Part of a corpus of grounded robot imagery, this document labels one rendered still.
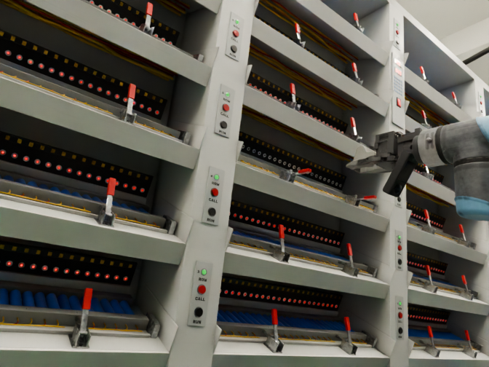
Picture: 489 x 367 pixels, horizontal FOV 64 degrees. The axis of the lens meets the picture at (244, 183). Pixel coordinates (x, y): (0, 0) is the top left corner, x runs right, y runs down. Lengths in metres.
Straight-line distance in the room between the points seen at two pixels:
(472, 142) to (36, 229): 0.85
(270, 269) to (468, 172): 0.47
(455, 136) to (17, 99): 0.86
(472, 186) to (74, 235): 0.77
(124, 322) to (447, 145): 0.77
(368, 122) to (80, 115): 1.02
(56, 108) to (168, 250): 0.32
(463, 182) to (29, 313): 0.86
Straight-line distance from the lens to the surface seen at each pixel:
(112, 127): 0.78
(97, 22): 0.86
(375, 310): 1.31
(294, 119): 1.07
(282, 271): 0.96
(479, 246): 1.95
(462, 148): 0.96
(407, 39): 1.90
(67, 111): 0.77
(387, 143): 1.07
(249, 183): 0.92
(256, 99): 1.00
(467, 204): 0.94
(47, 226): 0.72
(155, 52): 0.89
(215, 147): 0.87
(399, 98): 1.52
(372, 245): 1.34
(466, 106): 2.17
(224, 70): 0.96
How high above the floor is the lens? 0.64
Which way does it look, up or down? 17 degrees up
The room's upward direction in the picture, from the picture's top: 6 degrees clockwise
